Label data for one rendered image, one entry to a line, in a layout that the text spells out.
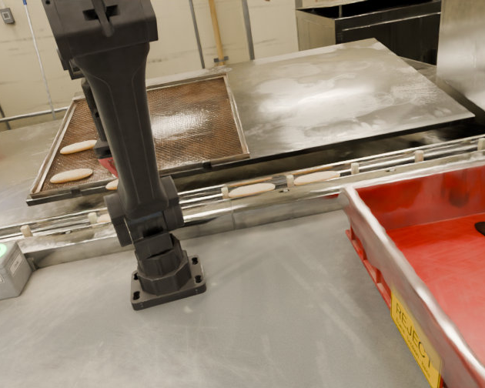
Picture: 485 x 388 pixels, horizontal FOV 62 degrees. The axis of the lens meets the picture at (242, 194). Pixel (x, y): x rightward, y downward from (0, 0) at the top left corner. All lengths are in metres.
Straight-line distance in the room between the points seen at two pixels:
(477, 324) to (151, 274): 0.46
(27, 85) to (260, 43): 2.46
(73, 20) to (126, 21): 0.04
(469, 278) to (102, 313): 0.56
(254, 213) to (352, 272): 0.22
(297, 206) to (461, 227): 0.28
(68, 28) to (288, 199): 0.55
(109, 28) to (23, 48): 4.46
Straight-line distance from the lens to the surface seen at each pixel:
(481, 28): 1.08
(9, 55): 4.86
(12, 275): 0.81
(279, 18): 4.24
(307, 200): 0.78
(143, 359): 0.60
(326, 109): 1.09
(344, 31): 2.55
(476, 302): 0.64
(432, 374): 0.51
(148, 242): 0.62
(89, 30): 0.33
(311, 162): 1.02
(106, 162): 0.78
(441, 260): 0.70
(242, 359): 0.56
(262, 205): 0.77
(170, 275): 0.64
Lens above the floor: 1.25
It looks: 28 degrees down
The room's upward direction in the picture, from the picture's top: 10 degrees counter-clockwise
